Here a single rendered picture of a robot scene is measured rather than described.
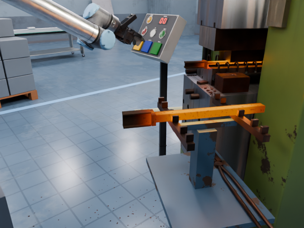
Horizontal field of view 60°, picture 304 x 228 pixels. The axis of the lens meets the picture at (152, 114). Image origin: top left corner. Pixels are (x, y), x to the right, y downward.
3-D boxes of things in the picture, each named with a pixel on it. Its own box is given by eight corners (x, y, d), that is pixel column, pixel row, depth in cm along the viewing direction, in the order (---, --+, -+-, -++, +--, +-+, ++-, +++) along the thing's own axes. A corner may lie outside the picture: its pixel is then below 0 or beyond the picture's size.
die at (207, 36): (213, 51, 115) (216, 28, 111) (198, 45, 133) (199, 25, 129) (300, 48, 121) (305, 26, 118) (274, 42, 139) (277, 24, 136)
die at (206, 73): (211, 85, 120) (212, 67, 117) (196, 74, 139) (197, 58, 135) (293, 81, 127) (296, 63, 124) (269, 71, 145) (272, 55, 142)
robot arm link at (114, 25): (107, 13, 142) (115, 14, 134) (114, 18, 145) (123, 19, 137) (100, 29, 142) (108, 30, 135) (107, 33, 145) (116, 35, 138)
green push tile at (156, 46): (156, 54, 158) (161, 43, 158) (149, 53, 164) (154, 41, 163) (158, 55, 160) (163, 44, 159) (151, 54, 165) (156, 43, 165)
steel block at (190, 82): (202, 186, 123) (210, 96, 106) (180, 146, 158) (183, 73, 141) (308, 173, 132) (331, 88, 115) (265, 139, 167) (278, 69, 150)
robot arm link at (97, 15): (79, 19, 134) (86, 1, 134) (100, 31, 142) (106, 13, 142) (87, 19, 127) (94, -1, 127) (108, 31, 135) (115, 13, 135)
